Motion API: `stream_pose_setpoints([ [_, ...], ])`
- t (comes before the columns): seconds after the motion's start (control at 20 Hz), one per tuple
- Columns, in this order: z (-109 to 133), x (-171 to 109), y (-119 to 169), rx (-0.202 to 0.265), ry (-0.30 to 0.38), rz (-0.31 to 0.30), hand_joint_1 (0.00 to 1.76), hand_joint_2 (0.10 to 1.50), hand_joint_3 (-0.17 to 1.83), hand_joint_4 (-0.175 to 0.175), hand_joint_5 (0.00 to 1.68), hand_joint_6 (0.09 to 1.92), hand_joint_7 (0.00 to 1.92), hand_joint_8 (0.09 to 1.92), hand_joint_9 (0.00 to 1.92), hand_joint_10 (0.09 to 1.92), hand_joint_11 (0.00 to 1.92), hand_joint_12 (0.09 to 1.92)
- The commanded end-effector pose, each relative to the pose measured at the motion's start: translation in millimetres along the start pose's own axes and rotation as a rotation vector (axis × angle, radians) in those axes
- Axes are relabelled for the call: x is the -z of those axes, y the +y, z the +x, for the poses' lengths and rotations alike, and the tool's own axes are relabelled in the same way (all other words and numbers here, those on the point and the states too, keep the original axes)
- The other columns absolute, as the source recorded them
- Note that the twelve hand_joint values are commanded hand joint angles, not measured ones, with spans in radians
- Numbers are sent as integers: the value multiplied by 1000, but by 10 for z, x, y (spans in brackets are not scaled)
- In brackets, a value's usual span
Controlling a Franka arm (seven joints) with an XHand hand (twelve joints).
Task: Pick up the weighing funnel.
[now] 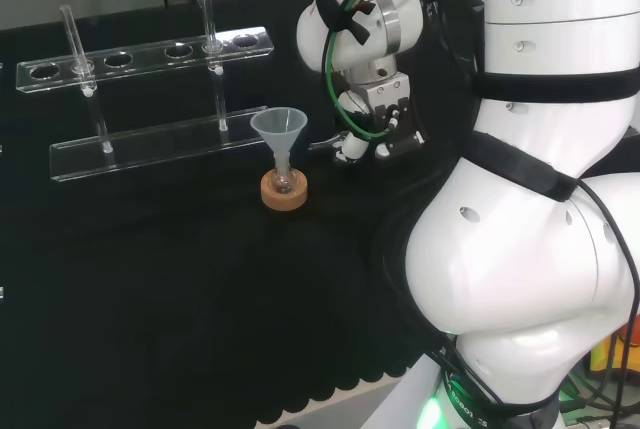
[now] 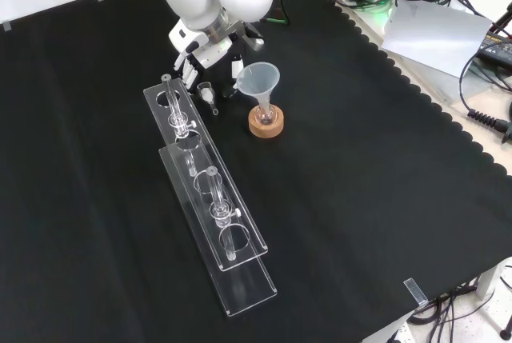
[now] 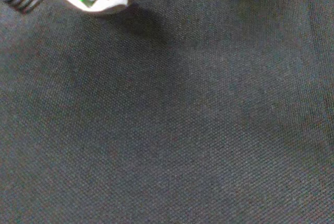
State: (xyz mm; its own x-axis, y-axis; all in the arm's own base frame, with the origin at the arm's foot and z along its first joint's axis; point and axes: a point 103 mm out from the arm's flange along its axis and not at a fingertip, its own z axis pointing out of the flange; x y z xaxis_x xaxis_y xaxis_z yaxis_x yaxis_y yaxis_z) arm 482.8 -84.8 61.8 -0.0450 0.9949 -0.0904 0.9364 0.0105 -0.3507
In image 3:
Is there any black cloth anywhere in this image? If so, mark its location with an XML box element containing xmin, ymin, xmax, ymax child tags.
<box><xmin>0</xmin><ymin>0</ymin><xmax>334</xmax><ymax>224</ymax></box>

